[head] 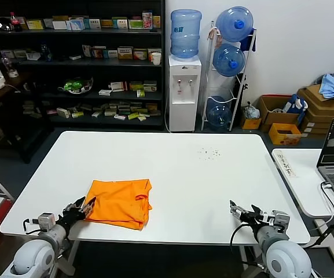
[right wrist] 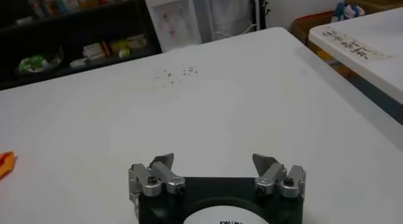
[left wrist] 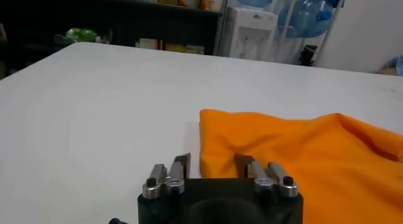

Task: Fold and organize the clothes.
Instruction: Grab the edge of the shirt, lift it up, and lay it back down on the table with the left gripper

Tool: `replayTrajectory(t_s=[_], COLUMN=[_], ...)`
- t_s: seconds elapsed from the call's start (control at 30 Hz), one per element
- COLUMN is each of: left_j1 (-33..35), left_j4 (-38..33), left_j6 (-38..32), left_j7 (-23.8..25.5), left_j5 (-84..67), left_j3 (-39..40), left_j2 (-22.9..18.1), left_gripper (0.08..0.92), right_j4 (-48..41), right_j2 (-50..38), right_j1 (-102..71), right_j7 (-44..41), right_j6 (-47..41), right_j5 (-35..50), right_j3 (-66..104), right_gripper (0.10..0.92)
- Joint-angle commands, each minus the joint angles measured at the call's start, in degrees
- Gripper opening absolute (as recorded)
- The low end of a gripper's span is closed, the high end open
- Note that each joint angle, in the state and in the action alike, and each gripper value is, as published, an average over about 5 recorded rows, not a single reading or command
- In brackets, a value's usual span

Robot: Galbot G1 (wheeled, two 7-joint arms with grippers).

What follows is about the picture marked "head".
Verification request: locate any dark blue hanging cloth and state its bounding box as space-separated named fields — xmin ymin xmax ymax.
xmin=240 ymin=27 xmax=257 ymax=53

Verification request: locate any flat brown cardboard box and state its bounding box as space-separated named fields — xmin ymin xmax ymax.
xmin=296 ymin=84 xmax=334 ymax=112
xmin=299 ymin=117 xmax=334 ymax=136
xmin=303 ymin=108 xmax=334 ymax=124

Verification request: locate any black shelving unit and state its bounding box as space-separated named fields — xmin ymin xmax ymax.
xmin=0 ymin=0 xmax=166 ymax=131

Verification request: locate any white orange medicine box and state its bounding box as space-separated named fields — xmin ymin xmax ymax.
xmin=132 ymin=48 xmax=148 ymax=61

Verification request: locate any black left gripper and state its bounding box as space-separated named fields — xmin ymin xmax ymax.
xmin=58 ymin=196 xmax=97 ymax=228

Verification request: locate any light blue medicine box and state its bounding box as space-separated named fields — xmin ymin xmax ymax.
xmin=67 ymin=17 xmax=85 ymax=31

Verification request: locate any cola bottle red label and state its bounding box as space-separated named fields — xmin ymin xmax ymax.
xmin=9 ymin=12 xmax=23 ymax=32

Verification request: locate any small tan cardboard box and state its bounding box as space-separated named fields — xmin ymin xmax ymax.
xmin=240 ymin=111 xmax=262 ymax=130

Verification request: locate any white laptop cable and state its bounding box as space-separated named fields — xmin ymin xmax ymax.
xmin=310 ymin=181 xmax=334 ymax=232

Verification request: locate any orange picture medicine box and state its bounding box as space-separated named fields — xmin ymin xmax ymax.
xmin=93 ymin=46 xmax=107 ymax=60

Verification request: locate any blue and white bag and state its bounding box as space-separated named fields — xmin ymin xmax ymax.
xmin=282 ymin=94 xmax=309 ymax=125

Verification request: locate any black glossy helmet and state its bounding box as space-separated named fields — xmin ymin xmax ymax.
xmin=0 ymin=17 xmax=14 ymax=32

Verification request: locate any clear bottle on stand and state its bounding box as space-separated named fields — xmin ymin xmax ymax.
xmin=1 ymin=57 xmax=19 ymax=79

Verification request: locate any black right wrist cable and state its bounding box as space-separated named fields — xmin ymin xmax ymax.
xmin=229 ymin=222 xmax=266 ymax=269

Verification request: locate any crumpled plastic bag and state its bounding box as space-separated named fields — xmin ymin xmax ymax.
xmin=241 ymin=101 xmax=260 ymax=120

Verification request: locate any orange t-shirt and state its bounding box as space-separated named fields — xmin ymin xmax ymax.
xmin=84 ymin=178 xmax=153 ymax=231

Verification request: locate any white water dispenser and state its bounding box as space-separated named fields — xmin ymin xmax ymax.
xmin=167 ymin=54 xmax=202 ymax=133

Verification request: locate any light blue cloth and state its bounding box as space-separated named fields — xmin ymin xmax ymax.
xmin=318 ymin=74 xmax=334 ymax=100

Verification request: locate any black laptop cable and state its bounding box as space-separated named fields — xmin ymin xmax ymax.
xmin=301 ymin=181 xmax=334 ymax=250

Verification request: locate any tall pink medicine box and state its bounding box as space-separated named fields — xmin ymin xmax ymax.
xmin=142 ymin=11 xmax=153 ymax=30

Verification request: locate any white side table frame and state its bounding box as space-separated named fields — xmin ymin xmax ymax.
xmin=313 ymin=215 xmax=334 ymax=269

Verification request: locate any upright blue water jug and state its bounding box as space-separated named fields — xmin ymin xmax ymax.
xmin=170 ymin=9 xmax=202 ymax=61

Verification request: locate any green and white bowl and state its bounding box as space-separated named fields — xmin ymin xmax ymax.
xmin=57 ymin=76 xmax=94 ymax=96

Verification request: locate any white metal jug rack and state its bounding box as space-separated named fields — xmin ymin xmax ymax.
xmin=200 ymin=20 xmax=257 ymax=133

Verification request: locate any blue plastic bottle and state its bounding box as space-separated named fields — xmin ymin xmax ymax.
xmin=40 ymin=43 xmax=53 ymax=62

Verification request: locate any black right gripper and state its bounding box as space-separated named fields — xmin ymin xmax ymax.
xmin=229 ymin=200 xmax=271 ymax=231

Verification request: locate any yellow cardboard box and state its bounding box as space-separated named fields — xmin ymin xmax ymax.
xmin=267 ymin=123 xmax=302 ymax=145

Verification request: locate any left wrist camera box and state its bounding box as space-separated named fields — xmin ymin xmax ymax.
xmin=37 ymin=213 xmax=57 ymax=231

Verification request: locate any open brown cardboard box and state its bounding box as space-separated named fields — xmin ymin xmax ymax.
xmin=255 ymin=94 xmax=300 ymax=133

